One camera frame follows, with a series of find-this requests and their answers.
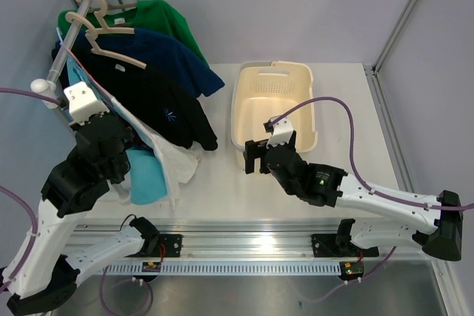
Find beige wooden hanger rear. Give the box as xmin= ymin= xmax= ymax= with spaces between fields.
xmin=76 ymin=0 xmax=138 ymax=12

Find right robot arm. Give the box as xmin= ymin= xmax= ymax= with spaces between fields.
xmin=243 ymin=135 xmax=463 ymax=261

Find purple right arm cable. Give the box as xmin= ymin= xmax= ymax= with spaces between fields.
xmin=270 ymin=96 xmax=474 ymax=212

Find white red print t shirt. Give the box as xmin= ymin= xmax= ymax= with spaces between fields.
xmin=111 ymin=98 xmax=204 ymax=209

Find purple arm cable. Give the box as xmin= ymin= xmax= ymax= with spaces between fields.
xmin=270 ymin=96 xmax=474 ymax=212
xmin=0 ymin=87 xmax=67 ymax=295

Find navy blue t shirt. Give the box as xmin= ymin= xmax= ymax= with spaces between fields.
xmin=72 ymin=28 xmax=224 ymax=99

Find cream plastic laundry basket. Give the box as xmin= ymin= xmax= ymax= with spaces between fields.
xmin=230 ymin=61 xmax=313 ymax=169

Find aluminium mounting rail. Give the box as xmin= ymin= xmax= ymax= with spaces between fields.
xmin=67 ymin=218 xmax=433 ymax=261

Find grey metal clothes rail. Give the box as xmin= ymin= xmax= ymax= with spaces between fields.
xmin=31 ymin=20 xmax=81 ymax=109

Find pink wire hanger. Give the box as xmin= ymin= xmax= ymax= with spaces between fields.
xmin=65 ymin=50 xmax=110 ymax=104

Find light blue t shirt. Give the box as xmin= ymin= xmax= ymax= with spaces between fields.
xmin=63 ymin=56 xmax=172 ymax=205

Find aluminium frame post right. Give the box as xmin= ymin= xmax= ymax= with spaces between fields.
xmin=371 ymin=0 xmax=421 ymax=75

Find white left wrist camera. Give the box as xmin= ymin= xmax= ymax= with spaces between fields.
xmin=64 ymin=81 xmax=109 ymax=126

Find white slotted cable duct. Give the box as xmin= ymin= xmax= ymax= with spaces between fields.
xmin=107 ymin=260 xmax=341 ymax=276

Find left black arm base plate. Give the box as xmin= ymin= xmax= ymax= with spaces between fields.
xmin=150 ymin=233 xmax=183 ymax=258

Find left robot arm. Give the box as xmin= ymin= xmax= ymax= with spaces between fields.
xmin=1 ymin=113 xmax=160 ymax=315

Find green t shirt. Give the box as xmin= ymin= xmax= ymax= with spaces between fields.
xmin=57 ymin=0 xmax=210 ymax=67

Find black t shirt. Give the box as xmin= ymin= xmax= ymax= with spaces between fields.
xmin=73 ymin=47 xmax=218 ymax=151

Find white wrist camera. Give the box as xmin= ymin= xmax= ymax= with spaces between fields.
xmin=64 ymin=81 xmax=109 ymax=126
xmin=264 ymin=116 xmax=294 ymax=149

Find beige wooden hanger middle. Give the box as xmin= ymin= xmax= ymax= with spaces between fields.
xmin=64 ymin=10 xmax=136 ymax=36

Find beige wooden hanger front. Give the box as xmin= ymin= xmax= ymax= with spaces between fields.
xmin=84 ymin=27 xmax=147 ymax=70

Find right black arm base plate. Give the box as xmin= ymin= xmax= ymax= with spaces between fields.
xmin=311 ymin=234 xmax=380 ymax=258

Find beige wooden hanger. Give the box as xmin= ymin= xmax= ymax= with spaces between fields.
xmin=64 ymin=10 xmax=136 ymax=36
xmin=76 ymin=0 xmax=138 ymax=12
xmin=84 ymin=27 xmax=147 ymax=70

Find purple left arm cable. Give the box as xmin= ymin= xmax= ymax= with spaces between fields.
xmin=0 ymin=87 xmax=67 ymax=295

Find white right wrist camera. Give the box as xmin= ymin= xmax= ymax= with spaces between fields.
xmin=264 ymin=116 xmax=294 ymax=149

